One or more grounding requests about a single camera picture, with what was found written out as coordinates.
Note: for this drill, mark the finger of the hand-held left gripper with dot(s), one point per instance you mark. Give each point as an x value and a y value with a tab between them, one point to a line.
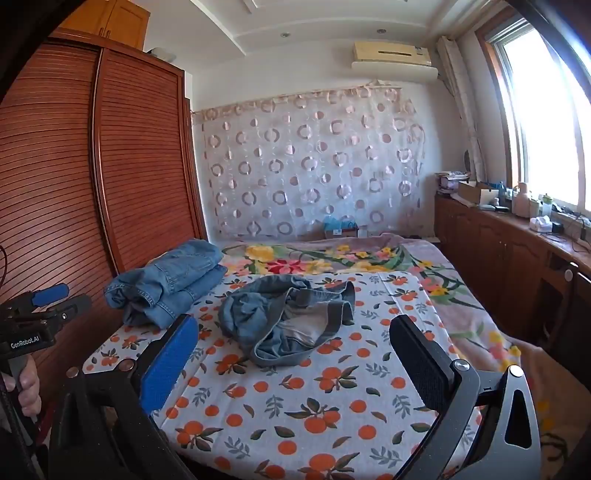
74	305
51	294

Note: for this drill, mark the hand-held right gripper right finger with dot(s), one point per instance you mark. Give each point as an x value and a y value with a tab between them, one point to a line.
415	364

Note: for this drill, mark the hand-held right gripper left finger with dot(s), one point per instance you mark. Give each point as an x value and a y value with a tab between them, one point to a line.
168	364

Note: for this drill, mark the grey-blue t-shirt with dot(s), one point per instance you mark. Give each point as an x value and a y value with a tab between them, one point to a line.
249	314

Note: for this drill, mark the person's left hand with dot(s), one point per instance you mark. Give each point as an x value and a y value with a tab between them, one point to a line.
30	392

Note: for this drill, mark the folded blue jeans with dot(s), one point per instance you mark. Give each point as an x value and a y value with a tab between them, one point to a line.
175	277

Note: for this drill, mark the orange fruit print bed sheet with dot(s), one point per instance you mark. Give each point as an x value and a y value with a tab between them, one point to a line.
323	392

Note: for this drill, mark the wooden sideboard cabinet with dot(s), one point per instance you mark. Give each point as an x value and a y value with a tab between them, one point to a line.
485	249

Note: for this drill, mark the floral blanket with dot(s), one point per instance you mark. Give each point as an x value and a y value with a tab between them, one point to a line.
323	258

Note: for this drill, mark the small cardboard box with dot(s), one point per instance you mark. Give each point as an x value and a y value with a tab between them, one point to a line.
344	233

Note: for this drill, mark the wooden headboard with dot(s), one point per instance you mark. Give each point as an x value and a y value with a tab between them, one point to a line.
138	161

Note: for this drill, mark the blue plastic bag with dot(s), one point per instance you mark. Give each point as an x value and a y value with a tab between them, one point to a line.
337	222

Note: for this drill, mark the open cardboard box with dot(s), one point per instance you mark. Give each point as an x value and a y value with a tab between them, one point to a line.
478	194

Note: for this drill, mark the white tissue box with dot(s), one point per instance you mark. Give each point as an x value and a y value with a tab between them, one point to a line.
540	225

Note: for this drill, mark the stack of papers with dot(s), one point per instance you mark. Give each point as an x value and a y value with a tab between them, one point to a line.
452	181

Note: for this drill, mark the pink bottle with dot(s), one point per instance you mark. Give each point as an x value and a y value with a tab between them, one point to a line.
521	203

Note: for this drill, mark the circle pattern sheer curtain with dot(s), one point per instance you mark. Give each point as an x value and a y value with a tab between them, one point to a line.
300	161

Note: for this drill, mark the beige window curtain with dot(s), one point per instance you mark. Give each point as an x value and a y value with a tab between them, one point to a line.
461	106

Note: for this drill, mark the window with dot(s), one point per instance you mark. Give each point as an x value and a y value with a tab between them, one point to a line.
540	115

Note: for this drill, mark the wooden overhead cabinet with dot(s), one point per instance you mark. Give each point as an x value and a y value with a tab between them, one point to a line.
115	18

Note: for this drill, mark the wall air conditioner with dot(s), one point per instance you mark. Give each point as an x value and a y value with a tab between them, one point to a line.
392	53

